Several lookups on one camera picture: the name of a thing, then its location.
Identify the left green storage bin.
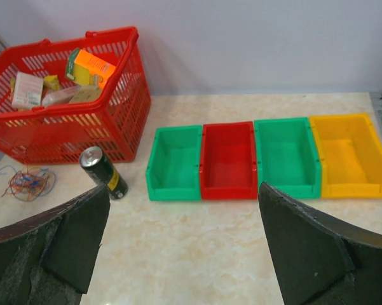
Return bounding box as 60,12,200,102
146,125,203,201

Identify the black drink can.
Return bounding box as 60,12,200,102
79,146,128,200

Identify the right green storage bin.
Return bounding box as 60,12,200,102
254,117,322,199

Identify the orange green juice carton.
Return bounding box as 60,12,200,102
65,48,116,89

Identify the red plastic shopping basket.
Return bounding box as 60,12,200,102
0,27,151,165

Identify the clear plastic wrapped pack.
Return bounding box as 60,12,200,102
41,86,80,107

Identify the thin wire bundle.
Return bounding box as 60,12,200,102
0,164,57,201

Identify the yellow storage bin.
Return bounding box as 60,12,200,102
309,113,382,199

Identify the red storage bin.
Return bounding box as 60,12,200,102
199,121,258,200

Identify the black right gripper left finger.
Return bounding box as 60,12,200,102
0,186,111,304

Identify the yellow snack packet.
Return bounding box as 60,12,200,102
43,75,61,96

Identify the green storage bin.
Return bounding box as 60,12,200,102
146,125,203,201
254,117,322,199

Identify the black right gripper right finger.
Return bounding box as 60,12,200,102
258,182,382,304

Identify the pink white snack box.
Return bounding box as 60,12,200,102
11,72,44,110

